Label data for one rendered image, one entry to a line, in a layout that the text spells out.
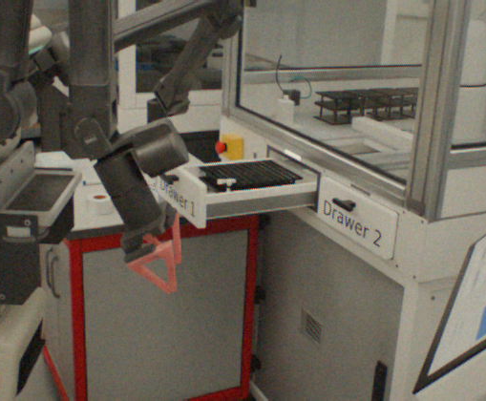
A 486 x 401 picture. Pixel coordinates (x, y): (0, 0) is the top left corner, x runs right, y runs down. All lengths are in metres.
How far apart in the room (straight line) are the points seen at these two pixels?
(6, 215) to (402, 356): 0.94
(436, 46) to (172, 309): 1.09
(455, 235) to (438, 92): 0.32
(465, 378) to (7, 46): 0.70
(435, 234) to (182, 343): 0.92
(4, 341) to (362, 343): 0.89
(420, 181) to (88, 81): 0.80
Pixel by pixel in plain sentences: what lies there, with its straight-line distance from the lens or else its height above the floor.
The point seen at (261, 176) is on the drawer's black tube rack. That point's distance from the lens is 1.84.
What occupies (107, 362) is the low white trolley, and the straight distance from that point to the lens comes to 2.08.
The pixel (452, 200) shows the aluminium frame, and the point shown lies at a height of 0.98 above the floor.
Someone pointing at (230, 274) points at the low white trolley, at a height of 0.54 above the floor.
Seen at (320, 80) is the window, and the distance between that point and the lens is 1.81.
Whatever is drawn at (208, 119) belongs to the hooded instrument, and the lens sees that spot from 2.67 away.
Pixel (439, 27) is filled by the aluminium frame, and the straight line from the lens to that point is 1.44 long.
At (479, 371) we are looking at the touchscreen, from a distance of 0.85.
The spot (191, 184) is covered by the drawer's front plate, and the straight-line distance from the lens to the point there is 1.69.
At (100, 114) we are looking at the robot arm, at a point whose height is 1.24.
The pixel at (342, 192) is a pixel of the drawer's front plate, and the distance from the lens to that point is 1.70.
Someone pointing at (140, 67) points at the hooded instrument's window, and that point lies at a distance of 2.56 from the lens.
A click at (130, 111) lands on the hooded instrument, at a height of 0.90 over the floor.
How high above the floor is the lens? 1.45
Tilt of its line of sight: 19 degrees down
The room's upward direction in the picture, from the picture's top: 3 degrees clockwise
